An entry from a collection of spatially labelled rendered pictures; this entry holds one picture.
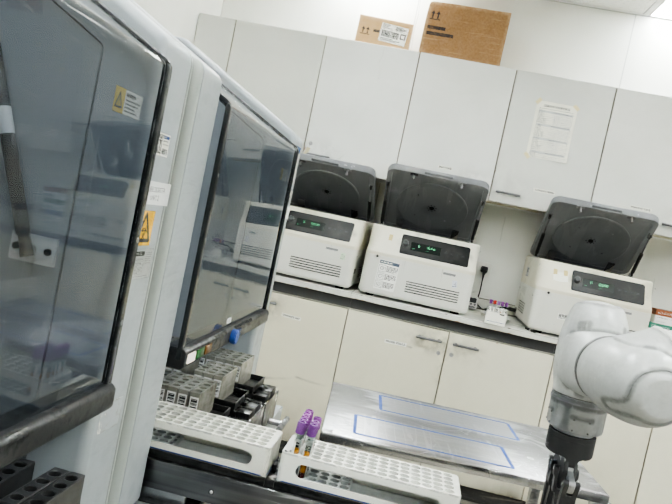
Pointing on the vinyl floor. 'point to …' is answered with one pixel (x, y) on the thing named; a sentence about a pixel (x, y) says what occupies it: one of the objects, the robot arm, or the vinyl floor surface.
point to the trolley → (445, 439)
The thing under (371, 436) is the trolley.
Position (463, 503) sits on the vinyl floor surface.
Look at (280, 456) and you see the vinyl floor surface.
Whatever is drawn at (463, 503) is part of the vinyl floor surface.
